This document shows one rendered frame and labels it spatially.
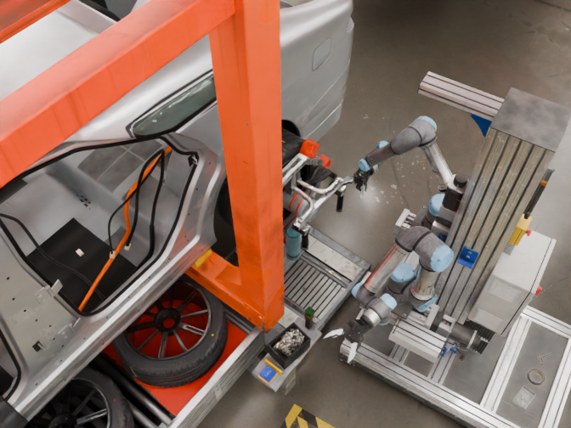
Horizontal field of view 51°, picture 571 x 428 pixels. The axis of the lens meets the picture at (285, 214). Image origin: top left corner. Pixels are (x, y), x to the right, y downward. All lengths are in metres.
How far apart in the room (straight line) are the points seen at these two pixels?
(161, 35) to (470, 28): 4.92
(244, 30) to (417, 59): 4.10
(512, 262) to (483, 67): 3.12
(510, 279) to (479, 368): 1.03
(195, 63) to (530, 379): 2.59
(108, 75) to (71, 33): 1.42
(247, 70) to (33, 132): 0.72
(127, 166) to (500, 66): 3.63
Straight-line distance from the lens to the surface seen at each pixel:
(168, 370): 3.45
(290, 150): 3.34
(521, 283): 2.98
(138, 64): 1.56
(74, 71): 1.49
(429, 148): 3.34
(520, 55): 6.10
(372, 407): 3.88
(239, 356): 3.55
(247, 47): 1.83
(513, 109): 2.47
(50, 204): 3.67
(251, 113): 2.01
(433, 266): 2.69
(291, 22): 3.22
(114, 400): 3.45
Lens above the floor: 3.66
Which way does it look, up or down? 54 degrees down
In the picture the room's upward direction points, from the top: 1 degrees counter-clockwise
